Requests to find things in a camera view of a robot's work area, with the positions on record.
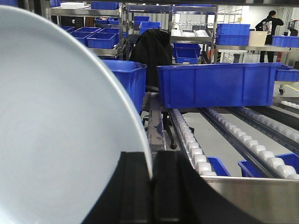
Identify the blue bin behind tray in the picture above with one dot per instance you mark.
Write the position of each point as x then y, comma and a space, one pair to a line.
132, 75

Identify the standing person in black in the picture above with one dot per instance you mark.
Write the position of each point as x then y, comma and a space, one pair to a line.
269, 25

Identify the white roller track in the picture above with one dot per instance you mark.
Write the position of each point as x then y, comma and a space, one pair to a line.
268, 158
190, 146
282, 134

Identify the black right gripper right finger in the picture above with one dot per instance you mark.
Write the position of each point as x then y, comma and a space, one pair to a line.
181, 196

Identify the light blue round tray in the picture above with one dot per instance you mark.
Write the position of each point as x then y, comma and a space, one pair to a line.
64, 121

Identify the white roller track right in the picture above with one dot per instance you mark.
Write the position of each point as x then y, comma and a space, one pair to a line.
282, 134

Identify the blue bin lower left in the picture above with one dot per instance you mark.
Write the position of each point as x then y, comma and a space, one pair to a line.
218, 166

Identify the black jacket on chair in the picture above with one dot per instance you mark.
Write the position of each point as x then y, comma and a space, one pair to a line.
152, 48

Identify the steel shelf front rail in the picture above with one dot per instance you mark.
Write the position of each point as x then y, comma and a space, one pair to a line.
271, 201

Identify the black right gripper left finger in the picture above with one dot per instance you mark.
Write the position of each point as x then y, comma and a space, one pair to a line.
126, 198

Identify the stacked blue crates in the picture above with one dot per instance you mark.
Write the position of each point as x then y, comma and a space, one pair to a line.
232, 34

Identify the white roller track left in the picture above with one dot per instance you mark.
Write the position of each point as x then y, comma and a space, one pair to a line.
190, 146

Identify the large blue plastic bin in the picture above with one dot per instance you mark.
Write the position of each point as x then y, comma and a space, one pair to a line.
217, 85

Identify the white roller track middle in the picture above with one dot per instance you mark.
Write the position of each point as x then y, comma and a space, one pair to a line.
268, 158

